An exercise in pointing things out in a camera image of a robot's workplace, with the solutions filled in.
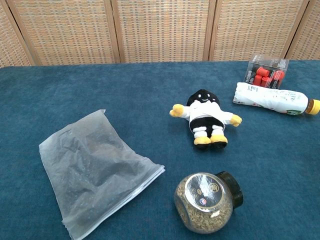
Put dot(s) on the black white yellow plush toy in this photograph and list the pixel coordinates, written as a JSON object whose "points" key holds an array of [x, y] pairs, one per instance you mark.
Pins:
{"points": [[205, 116]]}

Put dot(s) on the blue velvet tablecloth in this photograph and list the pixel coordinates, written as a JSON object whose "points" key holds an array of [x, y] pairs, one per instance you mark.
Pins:
{"points": [[125, 105]]}

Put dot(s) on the translucent frosted zip bag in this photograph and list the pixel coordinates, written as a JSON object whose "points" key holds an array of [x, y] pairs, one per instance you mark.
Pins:
{"points": [[95, 170]]}

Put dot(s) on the round jar with black lid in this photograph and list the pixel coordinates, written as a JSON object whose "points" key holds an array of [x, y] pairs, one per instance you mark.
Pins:
{"points": [[202, 202]]}

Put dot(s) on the white bottle with yellow cap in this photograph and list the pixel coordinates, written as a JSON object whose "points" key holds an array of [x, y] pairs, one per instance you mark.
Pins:
{"points": [[270, 98]]}

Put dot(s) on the clear box of red items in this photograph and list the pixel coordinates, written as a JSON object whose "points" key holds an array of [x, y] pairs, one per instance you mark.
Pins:
{"points": [[267, 72]]}

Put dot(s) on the woven folding screen with wood frame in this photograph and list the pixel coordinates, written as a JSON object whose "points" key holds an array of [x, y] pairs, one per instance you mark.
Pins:
{"points": [[160, 30]]}

